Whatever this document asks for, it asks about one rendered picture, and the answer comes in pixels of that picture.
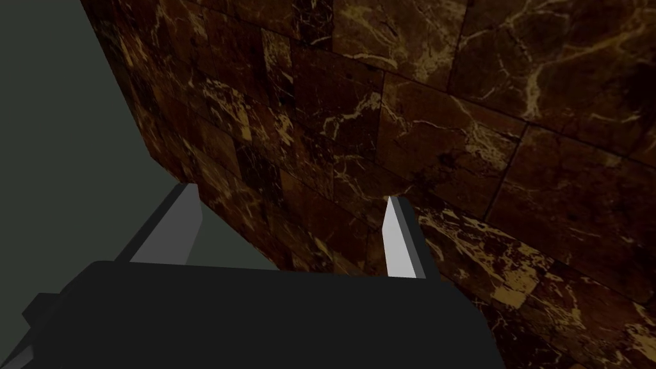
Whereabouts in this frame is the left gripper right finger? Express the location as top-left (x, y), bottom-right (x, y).
top-left (381, 195), bottom-right (441, 281)

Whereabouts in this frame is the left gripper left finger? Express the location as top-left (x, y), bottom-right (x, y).
top-left (113, 182), bottom-right (204, 267)

